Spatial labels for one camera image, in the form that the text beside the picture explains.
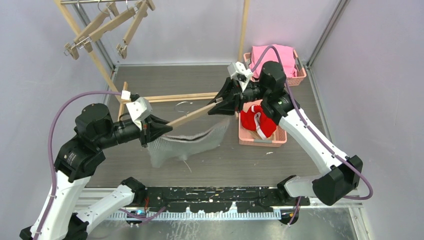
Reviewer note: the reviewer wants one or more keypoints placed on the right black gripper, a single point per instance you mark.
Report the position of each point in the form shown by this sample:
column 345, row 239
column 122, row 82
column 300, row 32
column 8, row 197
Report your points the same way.
column 229, row 90

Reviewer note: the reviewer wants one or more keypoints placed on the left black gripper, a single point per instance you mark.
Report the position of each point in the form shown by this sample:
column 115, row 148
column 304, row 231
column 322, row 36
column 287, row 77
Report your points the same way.
column 156, row 127

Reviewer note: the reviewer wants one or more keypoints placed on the grey striped underwear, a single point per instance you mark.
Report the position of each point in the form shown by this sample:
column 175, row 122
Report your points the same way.
column 183, row 146

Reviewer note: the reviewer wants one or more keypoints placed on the beige clip hanger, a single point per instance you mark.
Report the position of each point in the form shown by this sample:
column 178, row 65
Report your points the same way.
column 141, row 11
column 72, row 49
column 110, row 24
column 193, row 115

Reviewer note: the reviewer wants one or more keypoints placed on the red underwear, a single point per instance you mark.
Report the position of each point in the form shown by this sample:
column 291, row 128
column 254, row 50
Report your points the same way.
column 255, row 120

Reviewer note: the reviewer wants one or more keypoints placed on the cream underwear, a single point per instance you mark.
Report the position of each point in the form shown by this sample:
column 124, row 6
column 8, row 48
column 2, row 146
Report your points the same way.
column 257, row 136

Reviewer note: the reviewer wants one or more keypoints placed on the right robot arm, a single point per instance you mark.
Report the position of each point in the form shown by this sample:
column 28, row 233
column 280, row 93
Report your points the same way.
column 339, row 173

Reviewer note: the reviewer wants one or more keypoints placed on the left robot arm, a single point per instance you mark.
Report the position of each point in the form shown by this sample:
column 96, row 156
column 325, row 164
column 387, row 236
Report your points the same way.
column 75, row 164

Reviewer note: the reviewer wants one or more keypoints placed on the beige empty clip hanger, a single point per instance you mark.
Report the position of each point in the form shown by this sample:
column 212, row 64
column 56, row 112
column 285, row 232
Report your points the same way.
column 72, row 49

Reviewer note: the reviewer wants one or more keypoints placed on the near pink basket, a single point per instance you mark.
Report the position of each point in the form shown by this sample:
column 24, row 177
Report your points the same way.
column 246, row 139

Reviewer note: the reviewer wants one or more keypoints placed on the pink basket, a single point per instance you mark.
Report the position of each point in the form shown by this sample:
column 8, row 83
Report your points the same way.
column 246, row 139
column 292, row 81

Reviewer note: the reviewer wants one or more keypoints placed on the wooden clothes rack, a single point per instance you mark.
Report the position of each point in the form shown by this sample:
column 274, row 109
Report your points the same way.
column 155, row 99

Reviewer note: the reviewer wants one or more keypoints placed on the pink cloth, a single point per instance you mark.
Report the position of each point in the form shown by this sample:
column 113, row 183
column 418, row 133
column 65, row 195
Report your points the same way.
column 286, row 54

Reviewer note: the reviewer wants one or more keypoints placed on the far pink basket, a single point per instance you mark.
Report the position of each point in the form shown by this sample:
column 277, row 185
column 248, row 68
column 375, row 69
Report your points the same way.
column 292, row 81

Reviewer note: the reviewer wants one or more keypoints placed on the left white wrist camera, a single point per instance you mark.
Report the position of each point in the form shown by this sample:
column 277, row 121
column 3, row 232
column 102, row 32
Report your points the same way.
column 139, row 108

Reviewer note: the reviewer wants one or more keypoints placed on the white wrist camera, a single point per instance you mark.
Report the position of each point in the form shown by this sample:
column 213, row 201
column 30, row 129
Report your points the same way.
column 139, row 108
column 238, row 72

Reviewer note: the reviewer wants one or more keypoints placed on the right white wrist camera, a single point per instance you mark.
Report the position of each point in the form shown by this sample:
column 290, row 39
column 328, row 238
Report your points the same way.
column 238, row 72

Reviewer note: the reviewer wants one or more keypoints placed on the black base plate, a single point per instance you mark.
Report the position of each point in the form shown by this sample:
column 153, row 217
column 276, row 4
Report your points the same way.
column 247, row 199

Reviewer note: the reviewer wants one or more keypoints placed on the white slotted cable duct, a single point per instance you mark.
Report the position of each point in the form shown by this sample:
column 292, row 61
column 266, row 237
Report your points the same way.
column 217, row 216

